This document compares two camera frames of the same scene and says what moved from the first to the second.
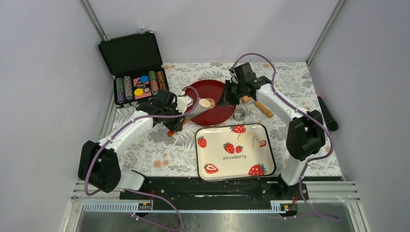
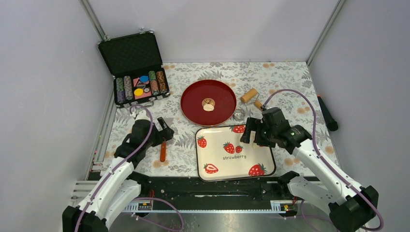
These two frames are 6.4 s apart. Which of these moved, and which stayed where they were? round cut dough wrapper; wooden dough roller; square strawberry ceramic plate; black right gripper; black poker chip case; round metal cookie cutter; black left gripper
Moved: black left gripper; round cut dough wrapper; black right gripper
Stayed: black poker chip case; wooden dough roller; square strawberry ceramic plate; round metal cookie cutter
